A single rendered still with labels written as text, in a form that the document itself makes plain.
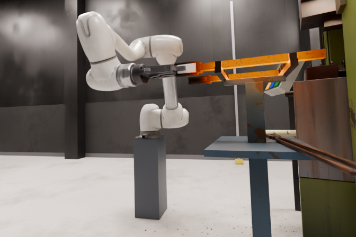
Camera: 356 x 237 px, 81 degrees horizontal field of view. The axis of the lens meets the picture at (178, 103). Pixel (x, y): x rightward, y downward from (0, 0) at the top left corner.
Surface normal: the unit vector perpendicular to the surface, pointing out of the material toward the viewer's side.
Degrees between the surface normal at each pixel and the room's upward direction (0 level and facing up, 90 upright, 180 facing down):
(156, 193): 90
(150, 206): 90
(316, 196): 90
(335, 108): 90
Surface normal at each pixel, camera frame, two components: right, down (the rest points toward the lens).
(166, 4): -0.25, -0.05
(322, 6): -0.48, -0.04
